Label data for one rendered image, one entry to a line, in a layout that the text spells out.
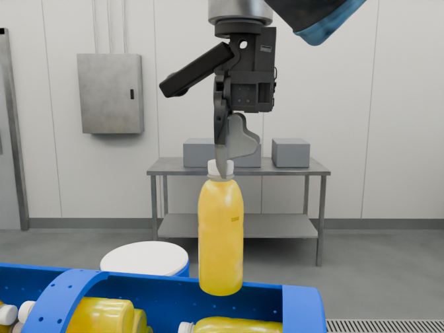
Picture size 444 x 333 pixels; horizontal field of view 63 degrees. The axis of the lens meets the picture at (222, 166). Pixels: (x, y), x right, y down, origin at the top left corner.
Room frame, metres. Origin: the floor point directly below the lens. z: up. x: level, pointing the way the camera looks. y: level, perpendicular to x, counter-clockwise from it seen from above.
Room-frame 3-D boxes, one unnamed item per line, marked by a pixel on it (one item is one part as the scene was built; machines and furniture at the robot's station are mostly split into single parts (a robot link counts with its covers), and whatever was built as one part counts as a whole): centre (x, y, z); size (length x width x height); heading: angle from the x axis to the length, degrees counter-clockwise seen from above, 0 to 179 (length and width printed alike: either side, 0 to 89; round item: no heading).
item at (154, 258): (1.09, 0.25, 1.03); 0.28 x 0.28 x 0.01
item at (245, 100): (0.53, -0.03, 1.59); 0.09 x 0.08 x 0.12; 81
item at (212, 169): (0.53, 0.00, 1.45); 0.04 x 0.04 x 0.02
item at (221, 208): (0.53, 0.00, 1.35); 0.07 x 0.07 x 0.19
